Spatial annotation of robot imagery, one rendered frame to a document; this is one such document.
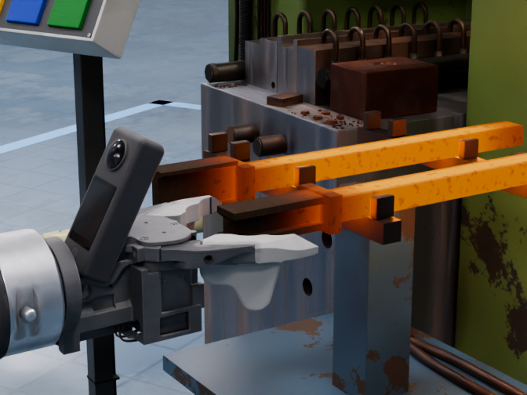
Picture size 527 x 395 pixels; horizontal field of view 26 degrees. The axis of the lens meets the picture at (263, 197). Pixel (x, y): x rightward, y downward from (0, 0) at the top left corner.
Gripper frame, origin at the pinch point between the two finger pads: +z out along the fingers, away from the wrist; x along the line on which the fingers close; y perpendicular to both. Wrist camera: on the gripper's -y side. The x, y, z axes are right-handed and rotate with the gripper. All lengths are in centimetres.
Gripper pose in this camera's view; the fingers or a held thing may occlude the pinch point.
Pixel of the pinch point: (268, 216)
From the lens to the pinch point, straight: 96.0
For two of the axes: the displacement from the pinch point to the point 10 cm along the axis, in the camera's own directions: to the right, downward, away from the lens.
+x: 5.5, 2.3, -8.0
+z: 8.4, -1.5, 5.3
